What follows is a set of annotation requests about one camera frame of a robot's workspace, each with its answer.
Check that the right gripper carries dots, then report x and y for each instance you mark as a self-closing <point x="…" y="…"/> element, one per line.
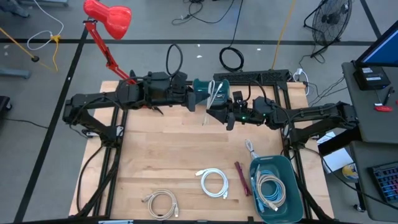
<point x="242" y="115"/>

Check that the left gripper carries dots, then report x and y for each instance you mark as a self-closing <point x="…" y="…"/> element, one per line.
<point x="180" y="90"/>

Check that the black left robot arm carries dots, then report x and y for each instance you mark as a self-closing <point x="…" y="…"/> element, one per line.
<point x="102" y="101"/>

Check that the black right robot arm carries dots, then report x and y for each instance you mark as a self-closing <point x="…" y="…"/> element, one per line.
<point x="311" y="113"/>

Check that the small teal bin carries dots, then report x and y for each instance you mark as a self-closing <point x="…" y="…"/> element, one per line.
<point x="202" y="85"/>

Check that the black perforated bar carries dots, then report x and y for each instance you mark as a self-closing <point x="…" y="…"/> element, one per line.
<point x="248" y="76"/>

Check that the white paper sheet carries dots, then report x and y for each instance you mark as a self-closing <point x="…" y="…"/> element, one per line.
<point x="326" y="138"/>
<point x="337" y="160"/>

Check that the red desk lamp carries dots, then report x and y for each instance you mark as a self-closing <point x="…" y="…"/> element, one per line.
<point x="109" y="18"/>

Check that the large teal bin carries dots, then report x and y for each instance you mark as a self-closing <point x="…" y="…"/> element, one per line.
<point x="292" y="214"/>

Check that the yellow blue round object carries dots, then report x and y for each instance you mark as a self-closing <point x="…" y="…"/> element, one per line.
<point x="349" y="172"/>

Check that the grey desk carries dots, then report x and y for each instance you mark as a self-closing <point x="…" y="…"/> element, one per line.
<point x="363" y="155"/>
<point x="367" y="118"/>

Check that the black floor fan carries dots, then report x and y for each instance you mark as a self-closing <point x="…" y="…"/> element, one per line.
<point x="331" y="18"/>

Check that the black box device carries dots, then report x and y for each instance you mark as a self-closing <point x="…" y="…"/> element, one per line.
<point x="371" y="76"/>

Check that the small red object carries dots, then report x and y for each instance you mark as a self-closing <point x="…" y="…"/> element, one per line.
<point x="384" y="108"/>

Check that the black pen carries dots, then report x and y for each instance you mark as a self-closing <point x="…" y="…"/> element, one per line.
<point x="388" y="96"/>

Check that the black floor puck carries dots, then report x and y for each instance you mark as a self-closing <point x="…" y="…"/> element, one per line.
<point x="35" y="58"/>

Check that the computer monitor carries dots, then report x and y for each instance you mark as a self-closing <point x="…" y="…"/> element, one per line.
<point x="382" y="49"/>

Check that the keyboard with colourful keys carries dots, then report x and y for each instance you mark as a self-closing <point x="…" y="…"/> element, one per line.
<point x="387" y="180"/>

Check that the grey furniture foot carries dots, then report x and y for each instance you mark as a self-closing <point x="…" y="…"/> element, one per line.
<point x="14" y="74"/>

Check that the person's foot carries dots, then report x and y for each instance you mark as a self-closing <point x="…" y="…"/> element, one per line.
<point x="15" y="7"/>

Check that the black aluminium table frame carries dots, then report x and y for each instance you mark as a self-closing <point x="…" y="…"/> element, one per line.
<point x="275" y="91"/>

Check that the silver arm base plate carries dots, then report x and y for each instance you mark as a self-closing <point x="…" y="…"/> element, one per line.
<point x="119" y="130"/>

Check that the silver bracket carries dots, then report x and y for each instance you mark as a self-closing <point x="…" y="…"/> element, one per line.
<point x="115" y="222"/>

